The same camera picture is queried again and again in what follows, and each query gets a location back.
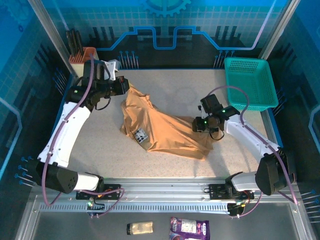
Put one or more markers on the beige orange-topped utensil holder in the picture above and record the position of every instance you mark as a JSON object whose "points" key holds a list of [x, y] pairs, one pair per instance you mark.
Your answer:
{"points": [[80, 65]]}

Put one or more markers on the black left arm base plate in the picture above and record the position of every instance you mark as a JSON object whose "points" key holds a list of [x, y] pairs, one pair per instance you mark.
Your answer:
{"points": [[112, 188]]}

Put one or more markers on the purple snack bag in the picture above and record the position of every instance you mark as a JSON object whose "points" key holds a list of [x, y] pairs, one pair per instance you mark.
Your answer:
{"points": [[188, 227]]}

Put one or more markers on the teal plastic basket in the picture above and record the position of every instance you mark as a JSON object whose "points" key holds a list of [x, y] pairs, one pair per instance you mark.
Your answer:
{"points": [[250, 82]]}

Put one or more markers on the tan t-shirt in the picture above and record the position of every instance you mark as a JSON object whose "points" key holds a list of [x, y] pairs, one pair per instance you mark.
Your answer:
{"points": [[165, 132]]}

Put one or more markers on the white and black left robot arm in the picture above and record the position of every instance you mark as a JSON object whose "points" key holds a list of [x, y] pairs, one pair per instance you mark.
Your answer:
{"points": [[65, 135]]}

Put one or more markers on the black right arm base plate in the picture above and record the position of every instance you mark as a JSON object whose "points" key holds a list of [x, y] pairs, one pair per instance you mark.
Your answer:
{"points": [[217, 191]]}

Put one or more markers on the aluminium base beam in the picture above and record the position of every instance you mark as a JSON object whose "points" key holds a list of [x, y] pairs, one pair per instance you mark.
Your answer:
{"points": [[162, 187]]}

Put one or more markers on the small beige jar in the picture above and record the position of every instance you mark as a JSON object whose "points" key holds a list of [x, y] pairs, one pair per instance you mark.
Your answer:
{"points": [[140, 228]]}

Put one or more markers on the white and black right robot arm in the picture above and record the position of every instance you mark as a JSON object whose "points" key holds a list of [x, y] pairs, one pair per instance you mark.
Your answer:
{"points": [[250, 137]]}

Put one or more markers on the aluminium frame post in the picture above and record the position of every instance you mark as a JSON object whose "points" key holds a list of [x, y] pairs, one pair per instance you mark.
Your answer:
{"points": [[281, 25], [51, 32]]}

